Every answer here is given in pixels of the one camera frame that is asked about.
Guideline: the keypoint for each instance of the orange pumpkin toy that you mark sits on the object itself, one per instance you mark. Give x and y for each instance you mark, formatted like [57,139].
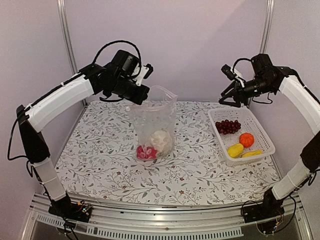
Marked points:
[246,139]

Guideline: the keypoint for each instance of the yellow banana toy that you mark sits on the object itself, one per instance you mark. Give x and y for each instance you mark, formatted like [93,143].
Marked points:
[252,153]

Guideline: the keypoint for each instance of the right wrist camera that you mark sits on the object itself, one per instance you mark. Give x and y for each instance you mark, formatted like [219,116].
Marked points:
[233,74]

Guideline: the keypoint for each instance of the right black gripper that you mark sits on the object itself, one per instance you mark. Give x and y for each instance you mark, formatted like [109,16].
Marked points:
[236,103]

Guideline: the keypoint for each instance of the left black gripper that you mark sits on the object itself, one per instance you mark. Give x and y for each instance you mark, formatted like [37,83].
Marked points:
[140,96]

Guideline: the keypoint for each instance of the aluminium front rail frame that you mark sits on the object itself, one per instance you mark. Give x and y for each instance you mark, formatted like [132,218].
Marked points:
[116,220]

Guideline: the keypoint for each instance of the white cauliflower toy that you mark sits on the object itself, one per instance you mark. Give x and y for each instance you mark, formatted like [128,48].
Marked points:
[162,142]

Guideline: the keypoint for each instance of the floral patterned table mat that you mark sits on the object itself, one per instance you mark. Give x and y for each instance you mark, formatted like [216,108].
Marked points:
[99,160]

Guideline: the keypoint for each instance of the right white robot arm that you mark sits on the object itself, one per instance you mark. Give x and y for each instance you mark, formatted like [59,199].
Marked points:
[308,107]

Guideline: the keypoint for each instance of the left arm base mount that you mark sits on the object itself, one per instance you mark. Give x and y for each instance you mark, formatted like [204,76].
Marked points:
[65,208]

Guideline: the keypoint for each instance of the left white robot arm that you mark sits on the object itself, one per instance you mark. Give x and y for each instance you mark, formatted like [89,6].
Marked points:
[33,119]

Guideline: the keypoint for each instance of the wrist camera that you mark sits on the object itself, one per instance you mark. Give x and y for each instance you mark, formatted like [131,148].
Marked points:
[142,73]
[233,74]

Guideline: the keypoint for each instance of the white perforated plastic basket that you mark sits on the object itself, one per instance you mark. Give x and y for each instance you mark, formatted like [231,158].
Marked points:
[249,124]

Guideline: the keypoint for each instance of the clear zip top bag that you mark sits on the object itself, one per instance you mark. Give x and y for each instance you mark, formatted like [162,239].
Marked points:
[157,112]

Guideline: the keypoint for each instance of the yellow lemon toy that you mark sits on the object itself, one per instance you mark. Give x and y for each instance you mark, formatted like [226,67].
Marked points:
[236,150]

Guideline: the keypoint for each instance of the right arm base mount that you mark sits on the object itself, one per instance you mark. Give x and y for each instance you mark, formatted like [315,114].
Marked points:
[269,208]

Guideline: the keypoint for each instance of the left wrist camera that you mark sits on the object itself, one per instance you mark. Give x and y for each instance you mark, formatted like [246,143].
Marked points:
[142,73]

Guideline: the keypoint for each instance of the red bell pepper toy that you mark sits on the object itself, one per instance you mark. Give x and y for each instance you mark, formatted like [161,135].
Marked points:
[146,153]

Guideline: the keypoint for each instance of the dark red grapes toy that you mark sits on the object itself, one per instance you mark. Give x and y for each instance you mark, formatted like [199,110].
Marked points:
[228,126]

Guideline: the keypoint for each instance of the left aluminium corner post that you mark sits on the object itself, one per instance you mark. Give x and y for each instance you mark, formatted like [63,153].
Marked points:
[66,35]

